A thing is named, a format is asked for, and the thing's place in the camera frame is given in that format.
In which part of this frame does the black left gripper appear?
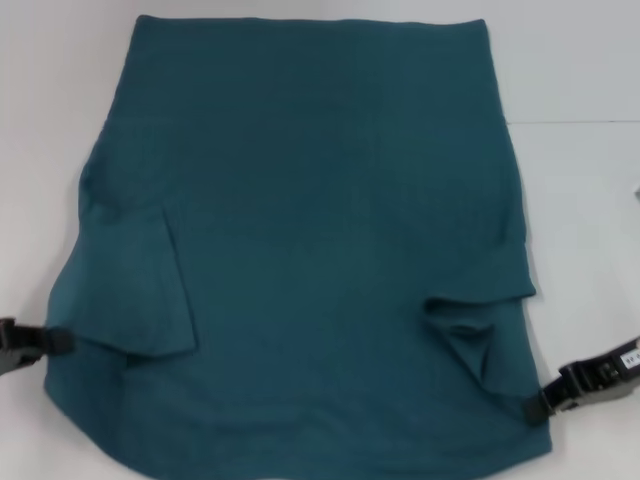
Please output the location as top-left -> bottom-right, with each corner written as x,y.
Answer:
0,315 -> 77,377

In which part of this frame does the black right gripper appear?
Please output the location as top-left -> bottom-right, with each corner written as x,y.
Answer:
521,336 -> 640,429

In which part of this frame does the teal blue t-shirt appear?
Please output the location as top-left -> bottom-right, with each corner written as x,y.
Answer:
42,14 -> 554,455

